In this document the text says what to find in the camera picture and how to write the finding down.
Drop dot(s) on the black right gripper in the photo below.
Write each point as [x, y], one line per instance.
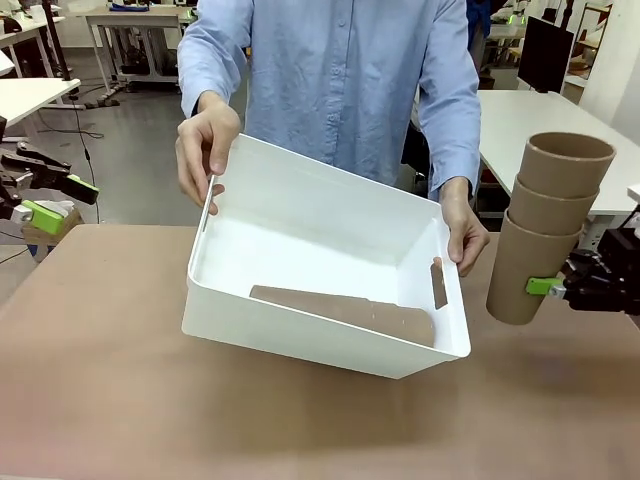
[620, 270]

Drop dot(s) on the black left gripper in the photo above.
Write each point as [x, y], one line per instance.
[5, 195]

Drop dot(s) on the brown paper cup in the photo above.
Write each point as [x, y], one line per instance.
[565, 170]
[530, 275]
[555, 210]

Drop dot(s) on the white plastic basket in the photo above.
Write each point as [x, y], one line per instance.
[310, 225]

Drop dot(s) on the person's left forearm blue sleeve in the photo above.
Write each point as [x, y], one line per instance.
[450, 150]

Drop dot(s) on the person's right forearm blue sleeve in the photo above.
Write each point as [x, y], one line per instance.
[210, 70]

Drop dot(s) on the person's left hand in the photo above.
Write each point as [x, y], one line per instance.
[465, 230]

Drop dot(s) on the person's right hand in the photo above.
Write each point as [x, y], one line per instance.
[200, 140]

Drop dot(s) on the cardboard box with white paper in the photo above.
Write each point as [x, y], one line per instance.
[55, 240]

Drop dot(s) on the large white table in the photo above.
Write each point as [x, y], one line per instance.
[525, 115]

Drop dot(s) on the thin black stand pole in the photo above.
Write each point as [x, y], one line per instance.
[54, 35]

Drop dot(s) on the white desk with metal legs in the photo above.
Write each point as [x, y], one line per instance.
[130, 20]

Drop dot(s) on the brown flat liner sheet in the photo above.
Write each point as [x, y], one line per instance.
[360, 312]

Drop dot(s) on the black flat monitor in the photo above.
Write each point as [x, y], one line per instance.
[545, 55]

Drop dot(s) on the person in blue shirt jeans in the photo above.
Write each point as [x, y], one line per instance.
[330, 75]

